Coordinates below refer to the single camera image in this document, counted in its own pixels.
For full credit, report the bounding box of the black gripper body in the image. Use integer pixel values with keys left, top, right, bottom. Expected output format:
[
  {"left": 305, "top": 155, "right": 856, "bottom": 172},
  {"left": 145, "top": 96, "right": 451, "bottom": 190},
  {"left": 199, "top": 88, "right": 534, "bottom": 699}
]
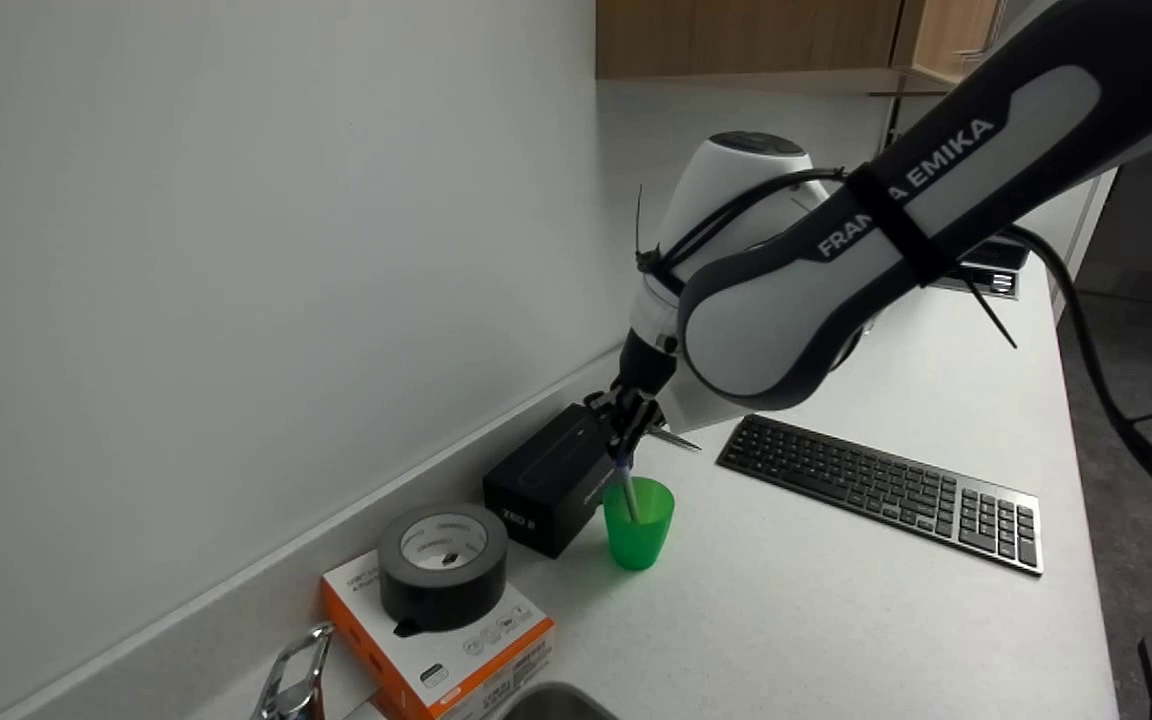
[{"left": 580, "top": 334, "right": 678, "bottom": 445}]

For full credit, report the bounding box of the blue pen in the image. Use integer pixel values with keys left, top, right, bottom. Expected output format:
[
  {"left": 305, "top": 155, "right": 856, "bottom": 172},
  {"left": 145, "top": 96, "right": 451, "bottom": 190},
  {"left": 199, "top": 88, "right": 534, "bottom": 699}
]
[{"left": 612, "top": 460, "right": 643, "bottom": 530}]

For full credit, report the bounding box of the green plastic cup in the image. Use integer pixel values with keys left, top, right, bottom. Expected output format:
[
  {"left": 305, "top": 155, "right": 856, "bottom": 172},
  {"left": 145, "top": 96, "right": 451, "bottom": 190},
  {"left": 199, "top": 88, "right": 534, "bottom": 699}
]
[{"left": 598, "top": 471, "right": 678, "bottom": 577}]

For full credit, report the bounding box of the black rectangular box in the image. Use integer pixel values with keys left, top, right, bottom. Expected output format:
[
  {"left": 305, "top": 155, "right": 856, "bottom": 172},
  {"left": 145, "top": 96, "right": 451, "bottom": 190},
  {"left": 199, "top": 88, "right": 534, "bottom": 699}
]
[{"left": 479, "top": 402, "right": 630, "bottom": 562}]

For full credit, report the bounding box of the black and grey keyboard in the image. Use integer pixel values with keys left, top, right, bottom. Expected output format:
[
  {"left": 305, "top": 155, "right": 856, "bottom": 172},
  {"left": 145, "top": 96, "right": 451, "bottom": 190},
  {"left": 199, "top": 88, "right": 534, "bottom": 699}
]
[{"left": 712, "top": 409, "right": 1047, "bottom": 582}]

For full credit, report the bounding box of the dark sink basin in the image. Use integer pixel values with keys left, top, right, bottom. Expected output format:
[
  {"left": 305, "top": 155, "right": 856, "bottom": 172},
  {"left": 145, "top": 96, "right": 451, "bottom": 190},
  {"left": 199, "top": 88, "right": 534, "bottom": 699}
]
[{"left": 501, "top": 680, "right": 624, "bottom": 720}]

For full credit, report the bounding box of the orange and white box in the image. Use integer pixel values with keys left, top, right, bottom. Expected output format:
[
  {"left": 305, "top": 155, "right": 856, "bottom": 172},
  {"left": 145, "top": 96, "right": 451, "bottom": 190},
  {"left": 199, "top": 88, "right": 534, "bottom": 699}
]
[{"left": 315, "top": 548, "right": 560, "bottom": 720}]

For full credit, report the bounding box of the black recessed counter tray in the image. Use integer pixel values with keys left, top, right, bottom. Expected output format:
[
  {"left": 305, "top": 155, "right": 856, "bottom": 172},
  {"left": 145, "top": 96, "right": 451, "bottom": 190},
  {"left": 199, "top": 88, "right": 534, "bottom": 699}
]
[{"left": 955, "top": 228, "right": 1038, "bottom": 306}]

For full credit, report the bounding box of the chrome faucet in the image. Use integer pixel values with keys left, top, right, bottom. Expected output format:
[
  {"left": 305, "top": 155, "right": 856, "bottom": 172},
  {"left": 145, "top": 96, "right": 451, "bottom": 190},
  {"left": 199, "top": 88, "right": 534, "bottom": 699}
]
[{"left": 251, "top": 620, "right": 339, "bottom": 720}]

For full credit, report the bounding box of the grey duct tape roll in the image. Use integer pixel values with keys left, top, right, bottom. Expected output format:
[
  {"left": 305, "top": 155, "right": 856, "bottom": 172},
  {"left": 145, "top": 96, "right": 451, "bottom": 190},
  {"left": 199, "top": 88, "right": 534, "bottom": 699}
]
[{"left": 375, "top": 500, "right": 517, "bottom": 638}]

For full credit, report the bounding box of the wooden wall cabinet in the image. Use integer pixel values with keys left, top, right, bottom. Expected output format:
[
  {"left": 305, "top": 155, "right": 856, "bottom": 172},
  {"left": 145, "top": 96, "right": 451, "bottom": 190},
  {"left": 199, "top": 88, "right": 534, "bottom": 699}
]
[{"left": 592, "top": 0, "right": 1008, "bottom": 101}]

